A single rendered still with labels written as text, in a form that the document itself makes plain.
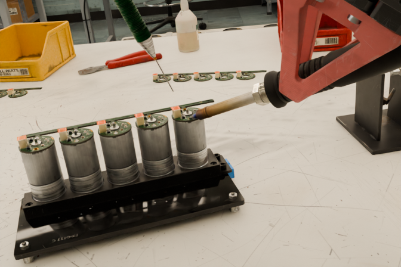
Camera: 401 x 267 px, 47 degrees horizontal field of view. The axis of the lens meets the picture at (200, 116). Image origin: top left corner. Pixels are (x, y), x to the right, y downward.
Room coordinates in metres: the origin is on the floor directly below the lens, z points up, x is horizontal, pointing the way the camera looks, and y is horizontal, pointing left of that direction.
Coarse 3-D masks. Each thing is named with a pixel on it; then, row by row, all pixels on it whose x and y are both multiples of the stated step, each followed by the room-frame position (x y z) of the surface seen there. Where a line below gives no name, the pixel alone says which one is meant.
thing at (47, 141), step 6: (30, 138) 0.31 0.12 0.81; (42, 138) 0.31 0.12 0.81; (48, 138) 0.31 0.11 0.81; (30, 144) 0.30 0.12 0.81; (42, 144) 0.30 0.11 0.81; (48, 144) 0.30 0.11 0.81; (24, 150) 0.29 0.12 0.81; (30, 150) 0.29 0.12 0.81; (36, 150) 0.29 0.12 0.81; (42, 150) 0.29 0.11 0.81
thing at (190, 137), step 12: (180, 132) 0.32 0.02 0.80; (192, 132) 0.31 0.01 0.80; (204, 132) 0.32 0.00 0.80; (180, 144) 0.32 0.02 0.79; (192, 144) 0.31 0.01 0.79; (204, 144) 0.32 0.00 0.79; (180, 156) 0.32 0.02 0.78; (192, 156) 0.31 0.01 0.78; (204, 156) 0.32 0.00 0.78; (192, 168) 0.31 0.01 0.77
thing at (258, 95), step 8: (256, 88) 0.28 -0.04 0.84; (240, 96) 0.29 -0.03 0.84; (248, 96) 0.29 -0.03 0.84; (256, 96) 0.28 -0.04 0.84; (264, 96) 0.28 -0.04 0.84; (216, 104) 0.30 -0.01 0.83; (224, 104) 0.30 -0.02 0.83; (232, 104) 0.29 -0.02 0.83; (240, 104) 0.29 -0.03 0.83; (248, 104) 0.29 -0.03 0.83; (264, 104) 0.28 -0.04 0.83; (200, 112) 0.31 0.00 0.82; (208, 112) 0.30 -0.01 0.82; (216, 112) 0.30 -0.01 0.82; (224, 112) 0.30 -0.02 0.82
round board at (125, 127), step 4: (108, 124) 0.32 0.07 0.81; (116, 124) 0.32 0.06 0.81; (120, 124) 0.32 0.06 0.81; (124, 124) 0.32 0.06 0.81; (128, 124) 0.32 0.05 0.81; (120, 128) 0.31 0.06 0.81; (124, 128) 0.31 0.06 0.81; (128, 128) 0.31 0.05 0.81; (104, 132) 0.31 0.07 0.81; (108, 132) 0.31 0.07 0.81; (112, 132) 0.31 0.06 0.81; (120, 132) 0.30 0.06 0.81; (124, 132) 0.30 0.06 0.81; (104, 136) 0.30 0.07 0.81; (108, 136) 0.30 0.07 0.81; (112, 136) 0.30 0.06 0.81
